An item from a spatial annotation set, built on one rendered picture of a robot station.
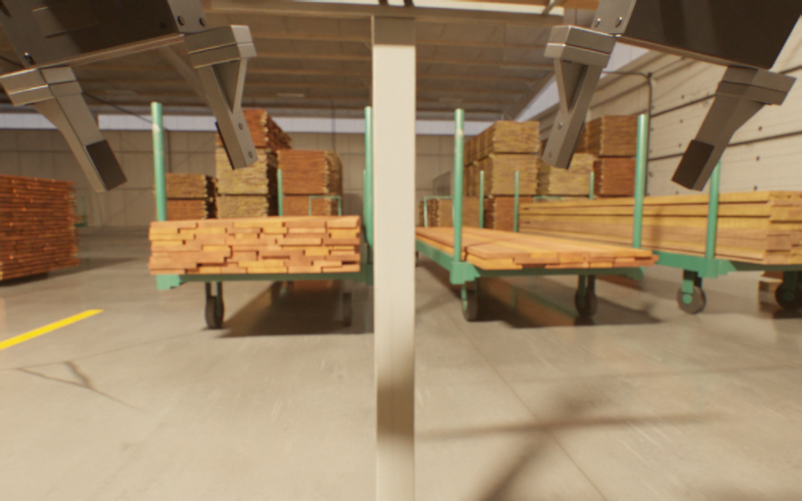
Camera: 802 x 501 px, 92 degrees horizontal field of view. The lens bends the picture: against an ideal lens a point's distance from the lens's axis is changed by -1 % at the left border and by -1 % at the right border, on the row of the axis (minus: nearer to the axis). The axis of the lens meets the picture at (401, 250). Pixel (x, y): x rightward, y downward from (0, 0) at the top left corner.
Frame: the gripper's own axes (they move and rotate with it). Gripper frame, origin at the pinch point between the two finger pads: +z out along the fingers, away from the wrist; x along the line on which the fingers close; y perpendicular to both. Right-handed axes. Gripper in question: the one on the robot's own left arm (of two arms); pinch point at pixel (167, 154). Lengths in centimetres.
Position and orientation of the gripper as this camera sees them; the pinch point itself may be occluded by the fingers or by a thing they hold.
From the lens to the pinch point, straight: 40.5
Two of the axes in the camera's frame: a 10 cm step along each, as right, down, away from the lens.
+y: 0.6, -4.8, 8.7
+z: 1.7, 8.7, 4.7
